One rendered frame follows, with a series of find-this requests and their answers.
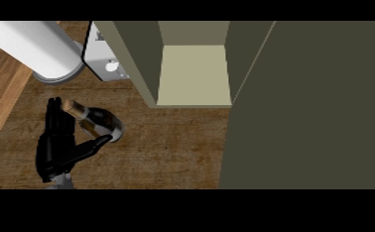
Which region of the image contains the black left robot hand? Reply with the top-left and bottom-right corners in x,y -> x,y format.
35,96 -> 113,183

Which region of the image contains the dark wine bottle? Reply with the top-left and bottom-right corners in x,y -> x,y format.
60,98 -> 125,144

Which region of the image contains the olive green cabinet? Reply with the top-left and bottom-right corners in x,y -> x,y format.
93,21 -> 279,109

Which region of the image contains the light wooden board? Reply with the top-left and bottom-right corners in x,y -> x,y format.
0,49 -> 35,131

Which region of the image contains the white appliance with knob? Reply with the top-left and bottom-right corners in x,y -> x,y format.
82,21 -> 131,82

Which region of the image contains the white paper towel roll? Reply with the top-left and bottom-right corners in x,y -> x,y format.
0,21 -> 88,85

